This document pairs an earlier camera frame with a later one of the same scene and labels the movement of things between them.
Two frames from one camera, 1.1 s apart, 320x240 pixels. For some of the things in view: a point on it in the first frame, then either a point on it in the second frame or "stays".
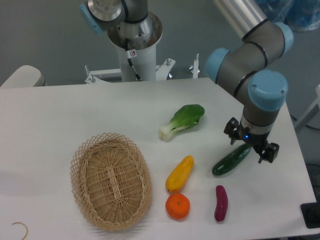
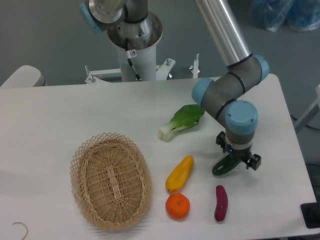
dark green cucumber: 232,159 stays
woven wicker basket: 111,181 stays
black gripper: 258,141 → 254,161
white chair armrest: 26,76 stays
